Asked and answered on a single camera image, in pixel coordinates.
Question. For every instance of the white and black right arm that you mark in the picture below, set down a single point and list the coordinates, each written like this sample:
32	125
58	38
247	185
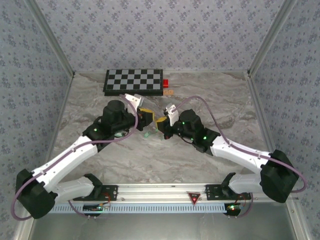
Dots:
237	152

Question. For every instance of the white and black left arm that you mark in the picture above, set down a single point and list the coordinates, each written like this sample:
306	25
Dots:
62	160

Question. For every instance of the small wooden block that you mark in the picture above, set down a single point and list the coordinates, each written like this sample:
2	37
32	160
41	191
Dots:
168	92

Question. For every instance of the black and grey chessboard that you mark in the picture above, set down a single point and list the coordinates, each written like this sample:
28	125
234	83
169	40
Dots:
132	80

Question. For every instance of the small red block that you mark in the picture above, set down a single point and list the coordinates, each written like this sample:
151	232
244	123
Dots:
166	83

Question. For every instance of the red triangle stop sign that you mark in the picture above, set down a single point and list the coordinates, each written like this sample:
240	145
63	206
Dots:
194	197

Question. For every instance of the small circuit board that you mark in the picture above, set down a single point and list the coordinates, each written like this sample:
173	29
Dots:
92	207
232	208

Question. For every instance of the grey metal panel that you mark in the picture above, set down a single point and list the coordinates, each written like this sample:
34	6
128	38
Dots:
162	227

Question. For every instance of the aluminium frame side rail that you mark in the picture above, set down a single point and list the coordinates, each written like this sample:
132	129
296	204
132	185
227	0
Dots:
262	112
60	112

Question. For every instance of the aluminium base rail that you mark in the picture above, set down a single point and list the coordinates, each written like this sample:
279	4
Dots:
155	191

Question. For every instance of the aluminium frame post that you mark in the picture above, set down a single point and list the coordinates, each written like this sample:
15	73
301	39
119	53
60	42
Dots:
53	37
270	37

